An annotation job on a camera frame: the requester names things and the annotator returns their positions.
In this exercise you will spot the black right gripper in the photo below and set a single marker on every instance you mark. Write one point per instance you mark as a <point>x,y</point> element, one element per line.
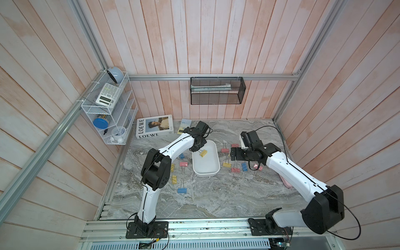
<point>237,157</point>

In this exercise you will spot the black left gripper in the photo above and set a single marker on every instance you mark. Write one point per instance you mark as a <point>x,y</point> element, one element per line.
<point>203,141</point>

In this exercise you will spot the white plastic storage box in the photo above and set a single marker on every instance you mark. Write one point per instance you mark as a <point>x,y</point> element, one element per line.
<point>209,165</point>

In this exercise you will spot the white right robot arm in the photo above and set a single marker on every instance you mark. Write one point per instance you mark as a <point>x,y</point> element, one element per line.
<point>325,204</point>

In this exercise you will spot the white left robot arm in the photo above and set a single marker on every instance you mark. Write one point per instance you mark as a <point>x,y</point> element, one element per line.
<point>155,174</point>

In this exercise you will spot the pink plastic box lid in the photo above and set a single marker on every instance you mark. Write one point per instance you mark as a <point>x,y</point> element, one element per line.
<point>286,183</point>

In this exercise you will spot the yellow blue small calculator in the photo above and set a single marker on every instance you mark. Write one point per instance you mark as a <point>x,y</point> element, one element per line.
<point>185,123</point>

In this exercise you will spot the green white item in basket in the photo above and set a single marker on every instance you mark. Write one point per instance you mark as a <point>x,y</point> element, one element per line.
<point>211,88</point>

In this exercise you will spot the LOEWE white book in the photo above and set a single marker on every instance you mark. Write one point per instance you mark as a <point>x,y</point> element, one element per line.
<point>154,126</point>

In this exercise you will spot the white desk calculator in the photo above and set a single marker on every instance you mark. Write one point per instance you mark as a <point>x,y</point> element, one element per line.
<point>108,96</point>

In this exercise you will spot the light blue round clock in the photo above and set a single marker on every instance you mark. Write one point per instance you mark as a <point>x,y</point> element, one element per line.
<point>116,75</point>

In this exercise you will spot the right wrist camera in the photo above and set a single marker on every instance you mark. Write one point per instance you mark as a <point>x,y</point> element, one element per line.
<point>244,139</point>

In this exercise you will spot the black mesh wall basket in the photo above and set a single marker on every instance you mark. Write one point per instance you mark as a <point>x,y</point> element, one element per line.
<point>235,96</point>

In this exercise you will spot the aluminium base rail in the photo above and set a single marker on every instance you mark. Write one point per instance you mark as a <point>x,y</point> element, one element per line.
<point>202,234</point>

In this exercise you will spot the white wire wall shelf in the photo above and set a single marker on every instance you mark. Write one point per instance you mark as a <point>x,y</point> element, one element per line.
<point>122,114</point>

